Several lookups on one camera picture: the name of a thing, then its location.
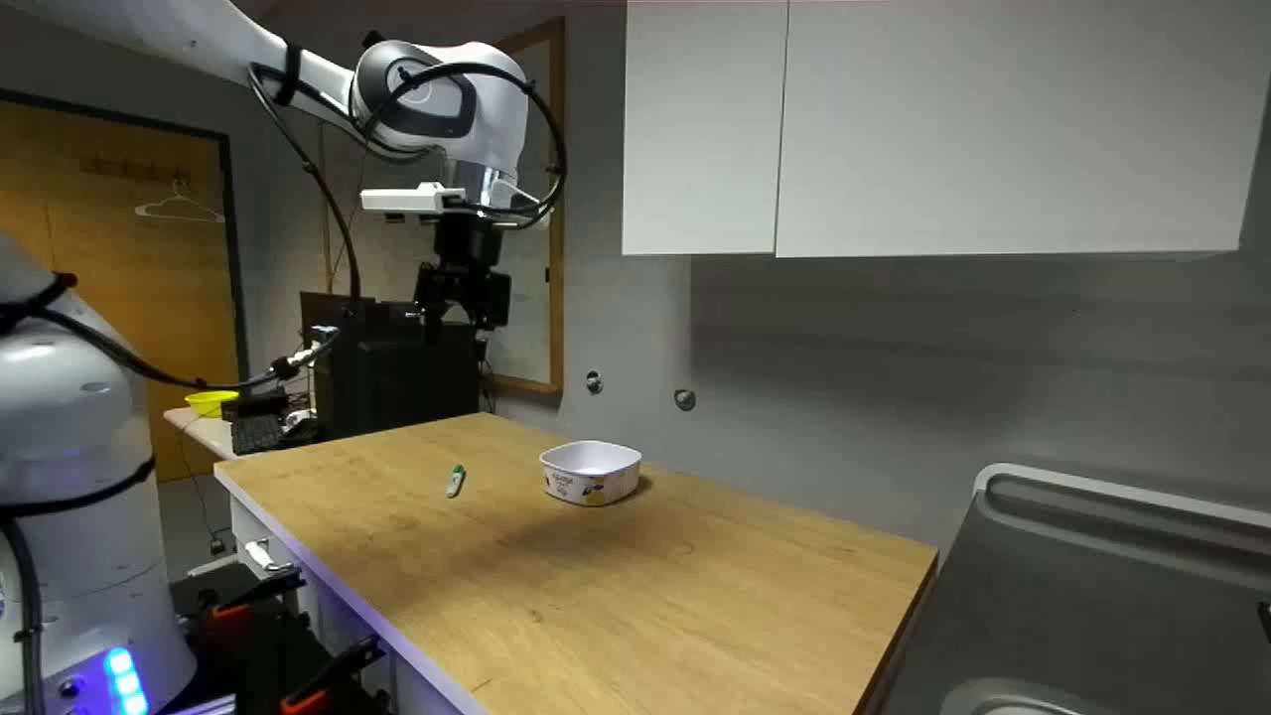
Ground yellow object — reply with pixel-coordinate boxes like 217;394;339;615
184;384;245;419

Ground black stand with metal rod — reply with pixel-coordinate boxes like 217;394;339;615
217;339;339;457

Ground wire clothes hanger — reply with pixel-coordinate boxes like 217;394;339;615
131;186;229;231

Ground white bowl with yellow print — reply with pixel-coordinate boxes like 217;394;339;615
536;437;646;510

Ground black clamp with orange handle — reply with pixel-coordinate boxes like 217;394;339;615
194;566;308;644
264;637;388;715

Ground stainless steel sink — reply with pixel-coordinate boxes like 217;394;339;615
867;457;1271;715

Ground orange wooden door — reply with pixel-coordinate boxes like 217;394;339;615
0;89;249;490

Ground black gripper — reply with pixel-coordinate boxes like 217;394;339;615
414;212;517;351

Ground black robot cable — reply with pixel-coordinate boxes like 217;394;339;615
0;37;573;399

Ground black box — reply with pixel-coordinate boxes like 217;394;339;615
299;290;488;437

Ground wooden framed whiteboard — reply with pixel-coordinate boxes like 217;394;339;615
476;14;573;411

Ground white wall cabinet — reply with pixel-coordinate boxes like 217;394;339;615
618;0;1271;264

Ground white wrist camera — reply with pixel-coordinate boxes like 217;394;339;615
358;178;471;220

